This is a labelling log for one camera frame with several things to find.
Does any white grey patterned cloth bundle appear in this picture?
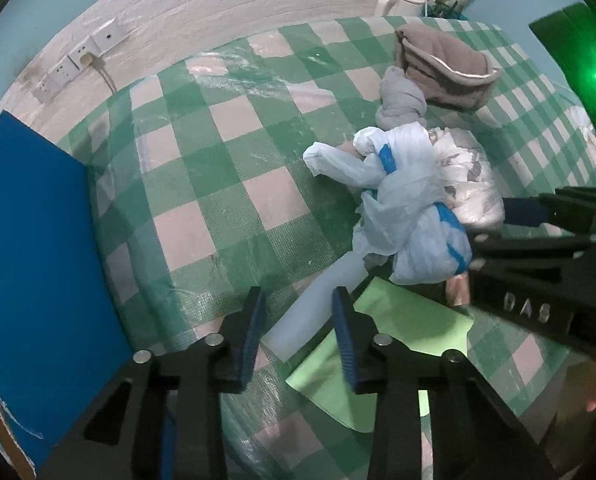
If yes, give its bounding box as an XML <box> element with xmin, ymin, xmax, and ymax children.
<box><xmin>428</xmin><ymin>128</ymin><xmax>505</xmax><ymax>231</ymax></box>

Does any white blue plastic bag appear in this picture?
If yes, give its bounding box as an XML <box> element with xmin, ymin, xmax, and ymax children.
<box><xmin>302</xmin><ymin>122</ymin><xmax>472</xmax><ymax>285</ymax></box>

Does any light green microfiber cloth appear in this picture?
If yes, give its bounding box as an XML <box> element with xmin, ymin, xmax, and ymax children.
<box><xmin>285</xmin><ymin>276</ymin><xmax>477</xmax><ymax>434</ymax></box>

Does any brown fleece hat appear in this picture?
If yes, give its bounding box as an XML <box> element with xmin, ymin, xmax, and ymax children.
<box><xmin>394</xmin><ymin>23</ymin><xmax>503</xmax><ymax>110</ymax></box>

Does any pink cloth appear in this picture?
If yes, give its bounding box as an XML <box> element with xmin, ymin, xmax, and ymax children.
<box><xmin>445</xmin><ymin>273</ymin><xmax>471</xmax><ymax>307</ymax></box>

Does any blue cardboard box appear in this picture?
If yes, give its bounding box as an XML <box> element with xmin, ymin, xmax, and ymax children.
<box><xmin>0</xmin><ymin>113</ymin><xmax>131</xmax><ymax>470</ymax></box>

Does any grey rolled sock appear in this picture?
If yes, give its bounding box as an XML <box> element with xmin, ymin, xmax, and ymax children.
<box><xmin>375</xmin><ymin>66</ymin><xmax>427</xmax><ymax>130</ymax></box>

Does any white electric kettle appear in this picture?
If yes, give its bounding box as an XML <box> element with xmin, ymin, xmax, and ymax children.
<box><xmin>374</xmin><ymin>0</ymin><xmax>427</xmax><ymax>18</ymax></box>

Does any green checkered tablecloth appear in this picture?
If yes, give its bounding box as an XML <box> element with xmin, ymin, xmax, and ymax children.
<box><xmin>58</xmin><ymin>18</ymin><xmax>596</xmax><ymax>479</ymax></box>

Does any grey plugged cable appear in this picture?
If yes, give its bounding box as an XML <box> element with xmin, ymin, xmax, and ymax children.
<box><xmin>80</xmin><ymin>54</ymin><xmax>119</xmax><ymax>96</ymax></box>

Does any white wall socket strip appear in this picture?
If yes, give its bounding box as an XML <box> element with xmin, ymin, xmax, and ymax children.
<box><xmin>32</xmin><ymin>18</ymin><xmax>128</xmax><ymax>104</ymax></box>

